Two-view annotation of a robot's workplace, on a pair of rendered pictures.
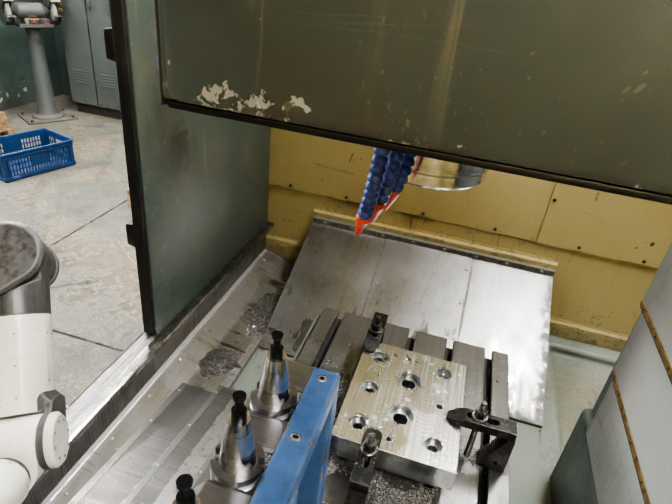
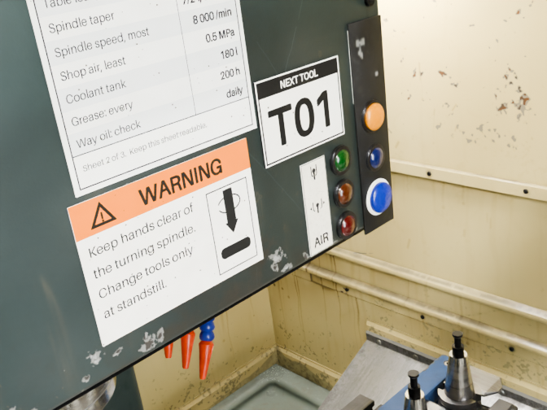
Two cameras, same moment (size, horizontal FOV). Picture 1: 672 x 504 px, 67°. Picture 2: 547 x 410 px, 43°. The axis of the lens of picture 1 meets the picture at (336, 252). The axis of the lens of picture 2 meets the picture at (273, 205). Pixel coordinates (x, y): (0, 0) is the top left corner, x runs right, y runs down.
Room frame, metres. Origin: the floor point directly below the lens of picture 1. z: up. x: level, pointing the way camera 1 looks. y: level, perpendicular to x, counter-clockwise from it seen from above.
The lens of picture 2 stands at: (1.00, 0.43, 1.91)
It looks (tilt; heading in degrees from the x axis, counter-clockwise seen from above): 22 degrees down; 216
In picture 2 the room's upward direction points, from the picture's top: 8 degrees counter-clockwise
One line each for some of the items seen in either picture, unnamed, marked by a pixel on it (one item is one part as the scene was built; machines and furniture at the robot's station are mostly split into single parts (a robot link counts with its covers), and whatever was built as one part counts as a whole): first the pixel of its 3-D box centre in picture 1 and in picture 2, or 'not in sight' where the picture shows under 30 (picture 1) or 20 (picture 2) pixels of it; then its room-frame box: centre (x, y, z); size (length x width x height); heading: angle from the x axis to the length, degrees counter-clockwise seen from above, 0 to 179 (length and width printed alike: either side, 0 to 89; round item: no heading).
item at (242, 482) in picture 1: (237, 465); not in sight; (0.39, 0.09, 1.21); 0.06 x 0.06 x 0.03
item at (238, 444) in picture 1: (238, 438); not in sight; (0.39, 0.08, 1.26); 0.04 x 0.04 x 0.07
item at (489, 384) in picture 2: not in sight; (479, 381); (0.12, 0.15, 1.21); 0.07 x 0.05 x 0.01; 77
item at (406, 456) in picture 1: (403, 405); not in sight; (0.76, -0.17, 0.97); 0.29 x 0.23 x 0.05; 167
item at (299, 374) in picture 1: (288, 373); not in sight; (0.55, 0.05, 1.21); 0.07 x 0.05 x 0.01; 77
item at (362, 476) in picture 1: (365, 465); not in sight; (0.60, -0.10, 0.97); 0.13 x 0.03 x 0.15; 167
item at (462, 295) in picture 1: (408, 322); not in sight; (1.33, -0.26, 0.75); 0.89 x 0.67 x 0.26; 77
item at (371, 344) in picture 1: (374, 340); not in sight; (0.94, -0.11, 0.97); 0.13 x 0.03 x 0.15; 167
